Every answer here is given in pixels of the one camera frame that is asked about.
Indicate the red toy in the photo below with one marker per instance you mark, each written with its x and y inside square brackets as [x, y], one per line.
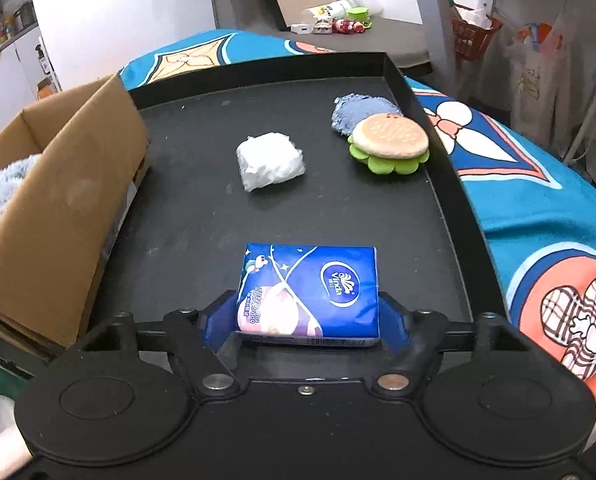
[345, 26]

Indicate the green toy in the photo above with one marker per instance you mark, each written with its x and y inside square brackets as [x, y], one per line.
[359, 17]

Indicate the blue patterned blanket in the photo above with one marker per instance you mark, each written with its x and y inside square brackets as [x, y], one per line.
[528, 210]

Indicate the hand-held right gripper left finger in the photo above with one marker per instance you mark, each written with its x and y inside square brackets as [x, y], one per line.
[222, 310]

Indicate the white tote bag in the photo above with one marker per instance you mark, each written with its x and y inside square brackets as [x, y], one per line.
[533, 75]

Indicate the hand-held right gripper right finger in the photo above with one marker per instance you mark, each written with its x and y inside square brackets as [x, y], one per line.
[394, 316]

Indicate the blue plush toy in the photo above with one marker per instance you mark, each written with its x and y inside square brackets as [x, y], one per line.
[12, 185]

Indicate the blue fluffy puff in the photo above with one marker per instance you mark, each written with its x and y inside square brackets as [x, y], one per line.
[358, 107]

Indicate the black tray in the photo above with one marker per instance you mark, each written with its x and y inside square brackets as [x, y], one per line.
[328, 210]

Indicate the small white box toy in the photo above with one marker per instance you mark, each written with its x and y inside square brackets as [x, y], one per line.
[323, 26]

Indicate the hamburger plush toy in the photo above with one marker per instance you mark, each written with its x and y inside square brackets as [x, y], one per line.
[390, 135]

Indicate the red basket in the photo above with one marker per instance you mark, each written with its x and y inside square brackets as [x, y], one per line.
[475, 35]

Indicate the white tissue wad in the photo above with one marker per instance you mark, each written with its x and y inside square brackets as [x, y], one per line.
[270, 160]

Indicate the orange cardboard box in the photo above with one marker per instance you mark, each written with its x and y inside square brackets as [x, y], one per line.
[47, 89]

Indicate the grey desk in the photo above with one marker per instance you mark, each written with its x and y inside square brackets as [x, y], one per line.
[433, 20]

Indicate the blue tissue pack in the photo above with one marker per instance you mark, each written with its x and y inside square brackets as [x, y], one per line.
[308, 290]

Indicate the kitchen counter clutter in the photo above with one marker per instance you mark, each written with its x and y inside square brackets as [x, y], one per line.
[2, 25]

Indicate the white charger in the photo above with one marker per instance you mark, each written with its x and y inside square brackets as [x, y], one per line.
[301, 29]

